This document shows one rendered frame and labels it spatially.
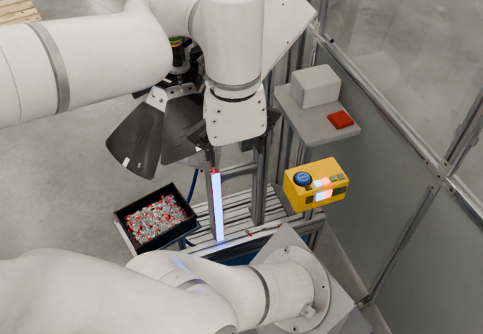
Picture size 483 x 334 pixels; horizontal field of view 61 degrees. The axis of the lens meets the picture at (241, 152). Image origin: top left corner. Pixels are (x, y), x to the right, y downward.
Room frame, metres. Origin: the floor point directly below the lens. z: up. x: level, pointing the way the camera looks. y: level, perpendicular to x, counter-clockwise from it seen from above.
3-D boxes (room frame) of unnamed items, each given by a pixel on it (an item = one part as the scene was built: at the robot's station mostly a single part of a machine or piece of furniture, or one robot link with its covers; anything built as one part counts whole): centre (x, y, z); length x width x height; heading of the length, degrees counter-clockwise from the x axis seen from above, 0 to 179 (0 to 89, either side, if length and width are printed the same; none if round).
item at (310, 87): (1.36, -0.30, 0.92); 0.17 x 0.16 x 0.11; 110
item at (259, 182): (1.22, -0.09, 0.58); 0.09 x 0.05 x 1.15; 20
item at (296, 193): (0.74, -0.22, 1.02); 0.16 x 0.10 x 0.11; 110
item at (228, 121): (0.51, 0.01, 1.54); 0.10 x 0.07 x 0.11; 110
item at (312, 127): (1.28, -0.29, 0.85); 0.36 x 0.24 x 0.03; 20
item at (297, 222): (0.61, 0.16, 0.82); 0.90 x 0.04 x 0.08; 110
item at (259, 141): (0.53, -0.04, 1.45); 0.03 x 0.03 x 0.07; 20
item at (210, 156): (0.49, 0.07, 1.45); 0.03 x 0.03 x 0.07; 20
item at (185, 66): (0.99, 0.18, 1.32); 0.09 x 0.07 x 0.10; 145
